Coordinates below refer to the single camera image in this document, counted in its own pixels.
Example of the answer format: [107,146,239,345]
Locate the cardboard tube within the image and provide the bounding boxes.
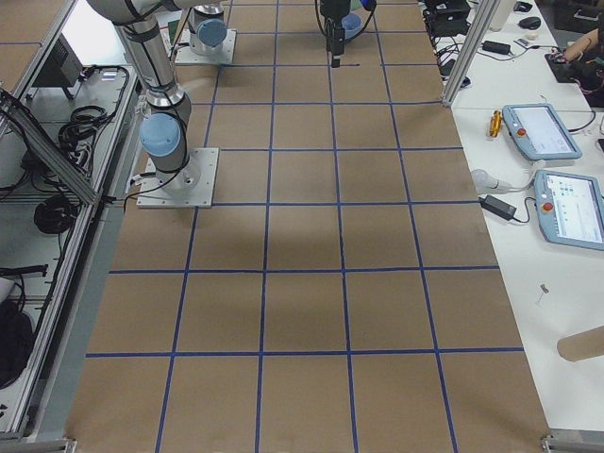
[557,326,604,362]

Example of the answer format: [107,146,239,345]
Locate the yellow brass cylinder tool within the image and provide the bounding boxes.
[488,110,502,138]

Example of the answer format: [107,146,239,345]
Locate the white light bulb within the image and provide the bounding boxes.
[471,169,512,193]

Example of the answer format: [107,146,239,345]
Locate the aluminium frame post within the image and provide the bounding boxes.
[442,0,499,107]

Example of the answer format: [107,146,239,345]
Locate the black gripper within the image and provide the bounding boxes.
[318,0,350,68]

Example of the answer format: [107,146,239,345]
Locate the teach pendant tablet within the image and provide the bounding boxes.
[502,103,582,161]
[533,170,603,251]

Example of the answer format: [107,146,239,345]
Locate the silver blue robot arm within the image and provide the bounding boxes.
[188,1,227,56]
[89,1,227,193]

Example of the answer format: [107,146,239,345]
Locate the near teach pendant tablet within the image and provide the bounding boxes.
[533,170,603,251]

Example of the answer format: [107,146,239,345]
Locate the blue bowl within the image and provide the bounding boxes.
[342,12,362,40]

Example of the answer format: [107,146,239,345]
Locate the far teach pendant tablet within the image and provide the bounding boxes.
[502,103,582,161]

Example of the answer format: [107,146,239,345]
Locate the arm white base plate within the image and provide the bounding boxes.
[175,29,236,66]
[136,147,219,209]

